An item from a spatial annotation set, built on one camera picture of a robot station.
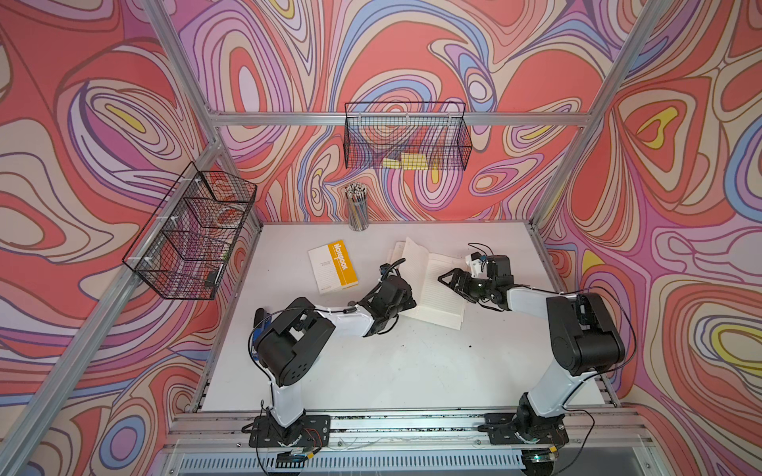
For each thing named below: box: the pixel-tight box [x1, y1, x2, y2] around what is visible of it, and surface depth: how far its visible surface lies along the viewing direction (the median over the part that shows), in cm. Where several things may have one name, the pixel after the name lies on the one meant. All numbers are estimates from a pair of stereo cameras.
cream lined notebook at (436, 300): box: [388, 237, 469, 331], surface depth 98 cm
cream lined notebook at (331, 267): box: [306, 239, 360, 295], surface depth 107 cm
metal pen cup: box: [345, 182, 370, 233], surface depth 111 cm
